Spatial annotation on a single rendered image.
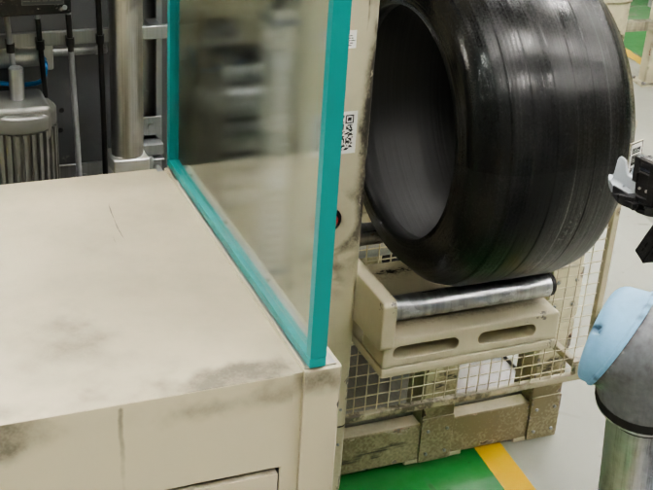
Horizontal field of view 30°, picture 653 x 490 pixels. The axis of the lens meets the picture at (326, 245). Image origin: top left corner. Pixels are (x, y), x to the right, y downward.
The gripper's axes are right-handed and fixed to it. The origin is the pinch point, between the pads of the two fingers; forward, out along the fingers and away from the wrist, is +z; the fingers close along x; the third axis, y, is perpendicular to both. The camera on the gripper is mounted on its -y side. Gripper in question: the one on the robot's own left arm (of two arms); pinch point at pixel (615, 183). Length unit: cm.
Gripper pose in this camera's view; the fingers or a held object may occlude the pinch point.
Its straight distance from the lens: 194.6
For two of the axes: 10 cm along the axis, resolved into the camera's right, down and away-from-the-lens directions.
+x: -9.2, 1.3, -3.6
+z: -3.8, -3.4, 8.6
